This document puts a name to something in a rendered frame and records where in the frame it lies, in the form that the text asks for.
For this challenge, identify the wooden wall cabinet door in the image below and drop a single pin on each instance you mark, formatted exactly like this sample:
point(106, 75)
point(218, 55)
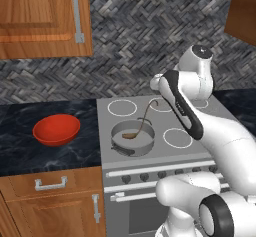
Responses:
point(36, 14)

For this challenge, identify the grey pot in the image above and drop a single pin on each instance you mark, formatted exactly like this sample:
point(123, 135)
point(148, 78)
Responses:
point(146, 144)

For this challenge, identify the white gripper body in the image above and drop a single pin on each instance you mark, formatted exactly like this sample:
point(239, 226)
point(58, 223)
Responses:
point(155, 83)

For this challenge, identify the black stove knob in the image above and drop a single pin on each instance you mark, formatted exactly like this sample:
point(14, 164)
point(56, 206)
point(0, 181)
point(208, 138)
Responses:
point(179, 172)
point(162, 174)
point(126, 179)
point(212, 169)
point(144, 177)
point(196, 169)

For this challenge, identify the grey stove with hob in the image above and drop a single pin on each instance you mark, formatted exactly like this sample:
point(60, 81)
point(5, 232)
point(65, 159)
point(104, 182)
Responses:
point(133, 167)

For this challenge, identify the wooden wall cabinet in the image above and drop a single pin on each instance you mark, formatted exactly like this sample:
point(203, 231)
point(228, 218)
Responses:
point(242, 14)

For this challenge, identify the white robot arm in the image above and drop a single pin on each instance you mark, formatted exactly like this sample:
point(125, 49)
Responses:
point(230, 147)

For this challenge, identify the wooden drawer front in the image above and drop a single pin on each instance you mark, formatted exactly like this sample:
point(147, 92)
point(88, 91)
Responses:
point(83, 179)

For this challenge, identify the wooden base cabinet door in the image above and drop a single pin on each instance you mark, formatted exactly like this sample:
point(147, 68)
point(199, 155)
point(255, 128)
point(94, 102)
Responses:
point(56, 217)

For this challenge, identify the brown ladle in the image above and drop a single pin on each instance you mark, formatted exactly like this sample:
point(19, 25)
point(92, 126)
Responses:
point(143, 122)

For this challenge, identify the red bowl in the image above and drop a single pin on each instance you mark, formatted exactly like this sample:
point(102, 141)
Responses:
point(56, 131)

